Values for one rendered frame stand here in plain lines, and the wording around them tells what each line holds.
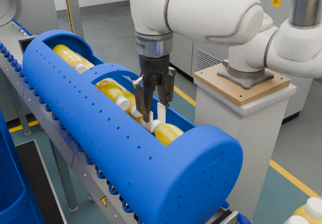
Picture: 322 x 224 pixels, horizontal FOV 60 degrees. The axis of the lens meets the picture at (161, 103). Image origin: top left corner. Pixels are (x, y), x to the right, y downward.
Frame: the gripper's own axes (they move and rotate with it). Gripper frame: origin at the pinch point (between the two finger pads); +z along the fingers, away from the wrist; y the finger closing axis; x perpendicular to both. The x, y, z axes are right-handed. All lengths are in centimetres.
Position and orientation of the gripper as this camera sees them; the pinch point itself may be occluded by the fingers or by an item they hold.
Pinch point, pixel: (155, 117)
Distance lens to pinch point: 80.1
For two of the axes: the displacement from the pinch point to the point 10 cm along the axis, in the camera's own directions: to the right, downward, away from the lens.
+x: 6.2, 4.4, -6.5
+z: 0.0, 8.3, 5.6
